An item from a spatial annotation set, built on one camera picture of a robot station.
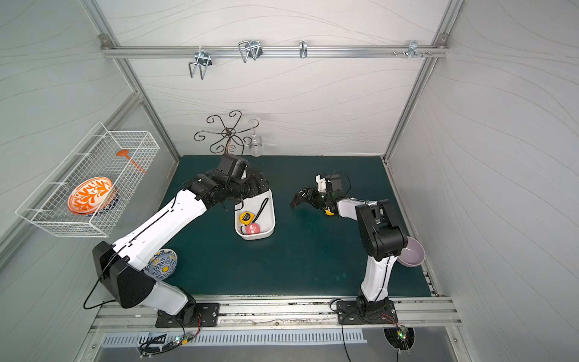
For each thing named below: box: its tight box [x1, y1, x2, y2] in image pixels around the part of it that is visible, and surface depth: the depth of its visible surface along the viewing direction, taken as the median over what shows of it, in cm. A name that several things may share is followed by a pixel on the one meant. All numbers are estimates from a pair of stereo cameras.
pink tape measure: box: [245, 223, 261, 235], surface depth 95 cm
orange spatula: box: [116, 149, 148, 175], surface depth 80 cm
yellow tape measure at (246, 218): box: [239, 211, 256, 226], surface depth 97 cm
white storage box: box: [234, 188, 276, 241], surface depth 98 cm
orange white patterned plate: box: [67, 176, 117, 215], surface depth 64 cm
